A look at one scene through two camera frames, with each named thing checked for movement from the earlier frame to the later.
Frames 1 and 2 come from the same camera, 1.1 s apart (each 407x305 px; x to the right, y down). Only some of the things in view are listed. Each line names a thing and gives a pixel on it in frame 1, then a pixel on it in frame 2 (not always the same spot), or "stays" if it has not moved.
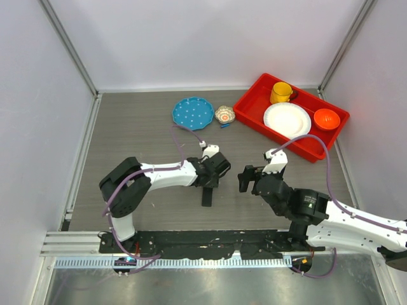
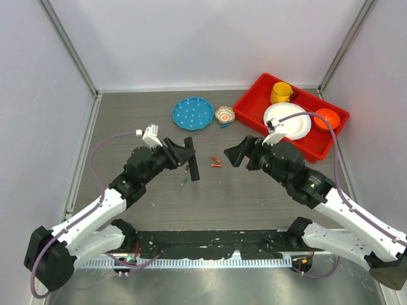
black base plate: [252, 244] stays
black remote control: [206, 196] → [193, 161]
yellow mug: [282, 92] stays
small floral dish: [224, 114] stays
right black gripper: [251, 173] → [249, 145]
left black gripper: [214, 183] → [180, 154]
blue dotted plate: [194, 113] stays
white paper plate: [287, 120] stays
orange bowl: [325, 119] stays
